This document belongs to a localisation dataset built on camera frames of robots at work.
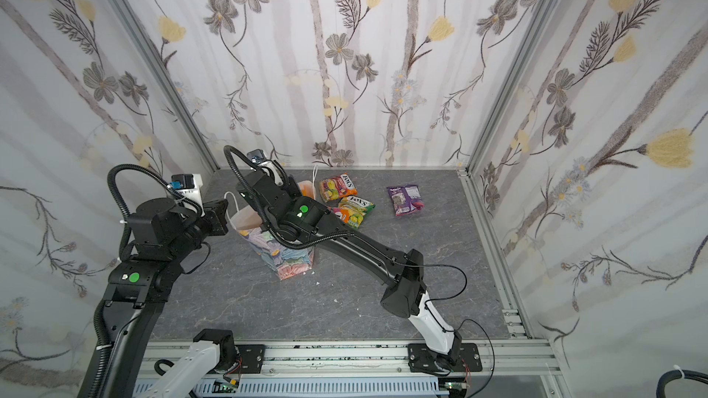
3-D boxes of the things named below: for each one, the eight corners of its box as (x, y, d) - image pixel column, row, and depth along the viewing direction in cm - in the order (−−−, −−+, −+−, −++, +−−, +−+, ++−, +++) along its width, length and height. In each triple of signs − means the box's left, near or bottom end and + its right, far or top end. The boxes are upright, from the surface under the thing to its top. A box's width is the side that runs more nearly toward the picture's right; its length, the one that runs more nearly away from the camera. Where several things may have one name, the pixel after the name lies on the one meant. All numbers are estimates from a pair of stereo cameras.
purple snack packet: (395, 216, 107) (396, 211, 104) (388, 192, 115) (388, 186, 112) (424, 213, 109) (426, 207, 106) (415, 189, 117) (417, 183, 114)
